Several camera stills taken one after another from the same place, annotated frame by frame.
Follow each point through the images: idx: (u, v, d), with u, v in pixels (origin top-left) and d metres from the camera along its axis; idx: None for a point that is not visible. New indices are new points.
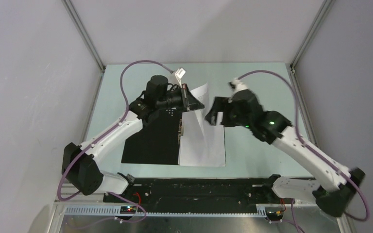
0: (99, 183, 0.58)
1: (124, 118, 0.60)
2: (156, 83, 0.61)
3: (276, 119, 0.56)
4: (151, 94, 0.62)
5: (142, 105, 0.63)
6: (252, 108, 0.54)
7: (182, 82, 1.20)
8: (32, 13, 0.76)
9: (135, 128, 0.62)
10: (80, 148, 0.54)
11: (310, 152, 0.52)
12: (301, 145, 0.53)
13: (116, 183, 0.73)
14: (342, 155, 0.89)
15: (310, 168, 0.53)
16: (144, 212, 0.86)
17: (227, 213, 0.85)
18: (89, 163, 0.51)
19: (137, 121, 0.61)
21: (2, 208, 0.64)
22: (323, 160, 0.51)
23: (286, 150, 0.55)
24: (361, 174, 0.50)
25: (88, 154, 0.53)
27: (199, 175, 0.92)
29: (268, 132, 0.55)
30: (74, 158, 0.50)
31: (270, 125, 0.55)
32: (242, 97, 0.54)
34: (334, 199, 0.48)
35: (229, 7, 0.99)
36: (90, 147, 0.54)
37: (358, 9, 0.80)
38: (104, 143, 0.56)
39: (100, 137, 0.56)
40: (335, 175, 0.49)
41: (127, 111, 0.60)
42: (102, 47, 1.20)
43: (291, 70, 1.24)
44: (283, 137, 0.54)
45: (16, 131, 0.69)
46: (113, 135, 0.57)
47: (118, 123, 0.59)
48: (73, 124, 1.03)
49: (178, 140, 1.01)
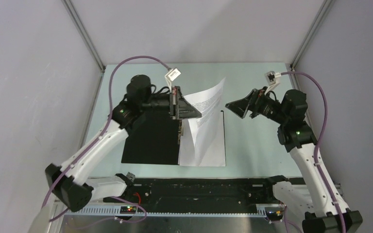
0: (90, 198, 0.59)
1: (104, 131, 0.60)
2: (135, 88, 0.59)
3: (304, 131, 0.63)
4: (133, 99, 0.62)
5: (124, 111, 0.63)
6: (293, 113, 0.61)
7: (182, 82, 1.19)
8: (32, 13, 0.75)
9: (116, 138, 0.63)
10: (60, 169, 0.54)
11: (318, 173, 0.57)
12: (313, 163, 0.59)
13: (113, 188, 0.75)
14: (341, 155, 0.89)
15: (311, 188, 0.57)
16: (144, 212, 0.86)
17: (227, 213, 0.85)
18: (69, 186, 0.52)
19: (119, 131, 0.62)
21: (2, 209, 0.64)
22: (326, 186, 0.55)
23: (299, 162, 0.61)
24: (357, 217, 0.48)
25: (68, 175, 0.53)
27: (199, 175, 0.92)
29: (291, 139, 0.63)
30: (55, 181, 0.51)
31: (298, 135, 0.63)
32: (293, 101, 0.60)
34: (316, 223, 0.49)
35: (229, 7, 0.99)
36: (70, 168, 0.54)
37: (358, 10, 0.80)
38: (85, 162, 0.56)
39: (79, 156, 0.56)
40: (330, 204, 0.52)
41: (108, 123, 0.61)
42: (102, 47, 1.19)
43: (291, 70, 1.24)
44: (301, 148, 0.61)
45: (17, 131, 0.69)
46: (94, 151, 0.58)
47: (97, 138, 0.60)
48: (73, 124, 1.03)
49: (178, 140, 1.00)
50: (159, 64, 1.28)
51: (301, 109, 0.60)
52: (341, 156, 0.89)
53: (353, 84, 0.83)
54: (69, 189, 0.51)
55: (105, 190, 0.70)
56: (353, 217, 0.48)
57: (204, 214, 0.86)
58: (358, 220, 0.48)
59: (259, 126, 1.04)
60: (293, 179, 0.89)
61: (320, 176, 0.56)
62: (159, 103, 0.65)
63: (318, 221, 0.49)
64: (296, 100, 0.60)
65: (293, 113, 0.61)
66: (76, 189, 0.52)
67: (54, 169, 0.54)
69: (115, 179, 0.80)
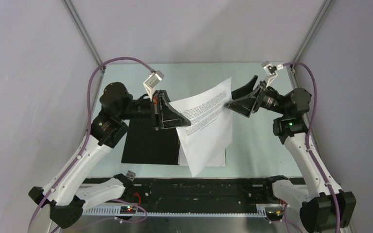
0: (81, 213, 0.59)
1: (82, 151, 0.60)
2: (111, 100, 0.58)
3: (297, 124, 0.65)
4: (111, 111, 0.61)
5: (103, 124, 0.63)
6: (294, 112, 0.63)
7: (182, 82, 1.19)
8: (31, 13, 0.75)
9: (98, 154, 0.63)
10: (42, 193, 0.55)
11: (311, 157, 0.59)
12: (306, 149, 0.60)
13: (110, 193, 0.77)
14: (342, 155, 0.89)
15: (305, 173, 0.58)
16: (144, 212, 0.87)
17: (227, 213, 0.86)
18: (52, 209, 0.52)
19: (98, 148, 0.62)
21: (2, 208, 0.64)
22: (318, 169, 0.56)
23: (293, 150, 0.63)
24: (351, 196, 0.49)
25: (50, 199, 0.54)
27: (199, 175, 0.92)
29: (284, 130, 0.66)
30: (38, 206, 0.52)
31: (291, 125, 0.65)
32: (297, 102, 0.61)
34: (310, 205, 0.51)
35: (229, 7, 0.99)
36: (51, 192, 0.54)
37: (358, 10, 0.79)
38: (65, 184, 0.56)
39: (59, 179, 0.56)
40: (322, 185, 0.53)
41: (86, 140, 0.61)
42: (103, 47, 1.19)
43: (291, 71, 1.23)
44: (293, 137, 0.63)
45: (17, 131, 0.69)
46: (74, 171, 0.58)
47: (77, 158, 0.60)
48: (73, 125, 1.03)
49: (178, 140, 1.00)
50: (159, 63, 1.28)
51: (302, 111, 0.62)
52: (341, 156, 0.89)
53: (353, 84, 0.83)
54: (52, 211, 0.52)
55: (102, 195, 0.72)
56: (347, 197, 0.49)
57: (204, 214, 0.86)
58: (351, 201, 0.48)
59: (259, 126, 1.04)
60: (293, 179, 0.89)
61: (313, 161, 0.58)
62: (141, 110, 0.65)
63: (312, 203, 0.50)
64: (301, 103, 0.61)
65: (294, 112, 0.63)
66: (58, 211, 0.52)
67: (36, 192, 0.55)
69: (112, 182, 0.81)
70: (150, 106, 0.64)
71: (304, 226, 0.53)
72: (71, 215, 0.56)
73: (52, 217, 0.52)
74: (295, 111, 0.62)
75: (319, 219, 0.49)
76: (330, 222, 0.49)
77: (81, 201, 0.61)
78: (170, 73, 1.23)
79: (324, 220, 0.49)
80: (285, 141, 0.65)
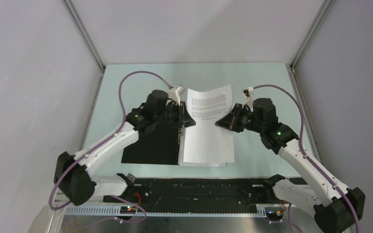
0: (92, 193, 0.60)
1: (120, 129, 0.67)
2: (157, 97, 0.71)
3: (285, 131, 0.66)
4: (151, 107, 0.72)
5: (138, 116, 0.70)
6: (266, 117, 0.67)
7: (182, 82, 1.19)
8: (32, 13, 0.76)
9: (131, 138, 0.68)
10: (74, 158, 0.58)
11: (310, 162, 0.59)
12: (303, 156, 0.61)
13: (112, 189, 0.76)
14: (341, 155, 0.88)
15: (310, 181, 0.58)
16: (144, 212, 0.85)
17: (226, 213, 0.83)
18: (81, 174, 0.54)
19: (132, 132, 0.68)
21: (1, 209, 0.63)
22: (322, 174, 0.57)
23: (290, 160, 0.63)
24: (360, 192, 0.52)
25: (81, 164, 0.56)
27: (195, 175, 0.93)
29: (275, 141, 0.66)
30: (69, 168, 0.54)
31: (277, 134, 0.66)
32: (261, 105, 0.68)
34: (327, 214, 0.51)
35: (229, 6, 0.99)
36: (84, 158, 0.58)
37: (358, 9, 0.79)
38: (98, 154, 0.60)
39: (94, 148, 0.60)
40: (331, 189, 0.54)
41: (123, 123, 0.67)
42: (103, 46, 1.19)
43: (291, 70, 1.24)
44: (286, 146, 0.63)
45: (17, 131, 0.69)
46: (107, 146, 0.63)
47: (113, 134, 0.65)
48: (73, 124, 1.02)
49: (178, 140, 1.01)
50: (158, 63, 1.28)
51: (270, 112, 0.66)
52: (340, 156, 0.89)
53: (353, 84, 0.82)
54: (80, 174, 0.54)
55: (109, 187, 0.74)
56: (356, 193, 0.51)
57: (204, 214, 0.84)
58: (362, 196, 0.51)
59: None
60: (293, 179, 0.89)
61: (313, 166, 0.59)
62: (171, 114, 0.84)
63: (329, 211, 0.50)
64: (265, 106, 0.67)
65: (265, 116, 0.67)
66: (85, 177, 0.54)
67: (67, 158, 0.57)
69: (115, 178, 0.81)
70: (177, 109, 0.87)
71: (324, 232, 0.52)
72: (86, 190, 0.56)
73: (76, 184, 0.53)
74: (265, 115, 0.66)
75: (340, 223, 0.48)
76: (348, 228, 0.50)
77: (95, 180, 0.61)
78: (169, 74, 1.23)
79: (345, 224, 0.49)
80: (280, 153, 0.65)
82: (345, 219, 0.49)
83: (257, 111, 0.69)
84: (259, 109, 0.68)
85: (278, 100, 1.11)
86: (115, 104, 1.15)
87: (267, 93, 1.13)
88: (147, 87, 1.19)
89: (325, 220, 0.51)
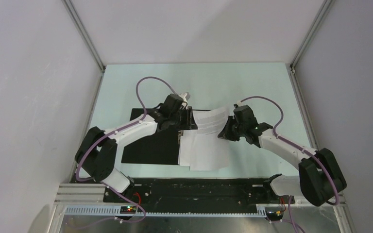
0: (110, 170, 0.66)
1: (144, 118, 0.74)
2: (175, 98, 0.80)
3: (260, 125, 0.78)
4: (168, 106, 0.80)
5: (156, 112, 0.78)
6: (245, 117, 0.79)
7: (182, 82, 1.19)
8: (32, 13, 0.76)
9: (150, 127, 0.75)
10: (104, 132, 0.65)
11: (282, 140, 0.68)
12: (275, 137, 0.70)
13: (119, 182, 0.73)
14: (340, 155, 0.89)
15: (286, 156, 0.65)
16: (143, 212, 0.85)
17: (227, 213, 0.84)
18: (110, 147, 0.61)
19: (153, 124, 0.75)
21: (2, 209, 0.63)
22: (292, 145, 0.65)
23: (268, 145, 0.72)
24: (327, 152, 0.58)
25: (110, 138, 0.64)
27: (194, 176, 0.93)
29: (255, 135, 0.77)
30: (99, 140, 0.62)
31: (255, 129, 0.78)
32: (239, 109, 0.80)
34: (303, 176, 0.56)
35: (229, 7, 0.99)
36: (113, 133, 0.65)
37: (358, 10, 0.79)
38: (125, 134, 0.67)
39: (122, 128, 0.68)
40: (300, 153, 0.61)
41: (145, 114, 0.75)
42: (103, 46, 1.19)
43: (291, 71, 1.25)
44: (262, 135, 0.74)
45: (17, 131, 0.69)
46: (132, 129, 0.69)
47: (137, 121, 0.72)
48: (73, 124, 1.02)
49: (178, 140, 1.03)
50: (158, 63, 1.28)
51: (245, 113, 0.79)
52: (340, 156, 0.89)
53: (353, 84, 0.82)
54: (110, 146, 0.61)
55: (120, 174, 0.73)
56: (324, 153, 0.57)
57: (204, 214, 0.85)
58: (328, 155, 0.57)
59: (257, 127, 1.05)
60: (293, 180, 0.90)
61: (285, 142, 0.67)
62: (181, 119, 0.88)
63: (301, 171, 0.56)
64: (242, 109, 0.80)
65: (244, 118, 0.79)
66: (112, 149, 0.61)
67: (98, 131, 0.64)
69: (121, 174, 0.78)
70: (186, 113, 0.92)
71: (307, 195, 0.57)
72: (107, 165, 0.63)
73: (104, 154, 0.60)
74: (243, 115, 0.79)
75: (313, 181, 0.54)
76: (329, 188, 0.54)
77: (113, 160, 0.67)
78: (169, 74, 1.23)
79: (319, 181, 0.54)
80: (261, 143, 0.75)
82: (317, 174, 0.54)
83: (236, 115, 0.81)
84: (237, 112, 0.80)
85: (278, 100, 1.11)
86: (115, 104, 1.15)
87: (254, 104, 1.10)
88: (147, 87, 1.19)
89: (304, 183, 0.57)
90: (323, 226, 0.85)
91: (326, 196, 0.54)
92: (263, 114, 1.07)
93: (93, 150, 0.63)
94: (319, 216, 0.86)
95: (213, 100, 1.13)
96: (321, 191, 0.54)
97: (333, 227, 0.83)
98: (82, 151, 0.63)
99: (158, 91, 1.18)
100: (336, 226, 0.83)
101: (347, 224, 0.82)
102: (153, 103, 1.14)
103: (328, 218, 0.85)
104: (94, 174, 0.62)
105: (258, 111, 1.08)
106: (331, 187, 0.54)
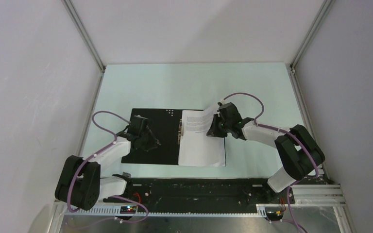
0: (97, 197, 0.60)
1: (116, 139, 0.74)
2: (140, 117, 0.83)
3: (243, 120, 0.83)
4: (135, 125, 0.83)
5: (127, 133, 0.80)
6: (229, 114, 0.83)
7: (182, 82, 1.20)
8: (32, 13, 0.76)
9: (125, 147, 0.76)
10: (82, 159, 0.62)
11: (262, 126, 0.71)
12: (256, 125, 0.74)
13: (114, 187, 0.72)
14: (339, 155, 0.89)
15: (268, 141, 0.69)
16: (144, 212, 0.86)
17: (226, 213, 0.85)
18: (93, 170, 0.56)
19: (127, 142, 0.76)
21: (2, 209, 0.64)
22: (270, 128, 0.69)
23: (252, 134, 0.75)
24: (301, 127, 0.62)
25: (91, 162, 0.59)
27: (193, 176, 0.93)
29: (240, 130, 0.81)
30: (80, 166, 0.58)
31: (239, 124, 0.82)
32: (223, 107, 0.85)
34: (281, 152, 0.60)
35: (229, 7, 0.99)
36: (93, 157, 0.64)
37: (358, 10, 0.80)
38: (104, 155, 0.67)
39: (99, 151, 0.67)
40: (277, 133, 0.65)
41: (116, 137, 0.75)
42: (103, 46, 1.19)
43: (291, 71, 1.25)
44: (244, 126, 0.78)
45: (17, 132, 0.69)
46: (110, 150, 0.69)
47: (112, 143, 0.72)
48: (73, 124, 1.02)
49: (178, 140, 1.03)
50: (159, 63, 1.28)
51: (230, 109, 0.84)
52: (339, 156, 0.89)
53: (353, 84, 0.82)
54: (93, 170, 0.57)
55: (109, 189, 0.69)
56: (299, 129, 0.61)
57: (204, 214, 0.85)
58: (303, 130, 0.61)
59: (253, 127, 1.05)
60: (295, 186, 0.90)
61: (263, 127, 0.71)
62: (145, 140, 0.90)
63: (279, 146, 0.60)
64: (226, 106, 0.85)
65: (230, 114, 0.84)
66: (96, 173, 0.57)
67: (73, 161, 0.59)
69: (114, 178, 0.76)
70: (150, 134, 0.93)
71: (291, 172, 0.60)
72: (93, 191, 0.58)
73: (89, 178, 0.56)
74: (227, 111, 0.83)
75: (290, 155, 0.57)
76: (307, 160, 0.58)
77: (98, 186, 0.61)
78: (169, 74, 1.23)
79: (296, 155, 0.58)
80: (245, 136, 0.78)
82: (293, 148, 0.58)
83: (221, 112, 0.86)
84: (222, 109, 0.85)
85: (278, 100, 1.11)
86: (115, 104, 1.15)
87: (245, 102, 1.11)
88: (147, 87, 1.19)
89: (285, 160, 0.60)
90: (322, 226, 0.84)
91: (306, 170, 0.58)
92: (252, 111, 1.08)
93: (76, 181, 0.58)
94: (319, 217, 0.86)
95: (213, 100, 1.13)
96: (299, 165, 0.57)
97: (333, 227, 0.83)
98: (63, 184, 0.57)
99: (158, 91, 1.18)
100: (336, 226, 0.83)
101: (348, 224, 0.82)
102: (153, 103, 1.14)
103: (328, 218, 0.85)
104: (82, 205, 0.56)
105: (248, 108, 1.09)
106: (309, 160, 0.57)
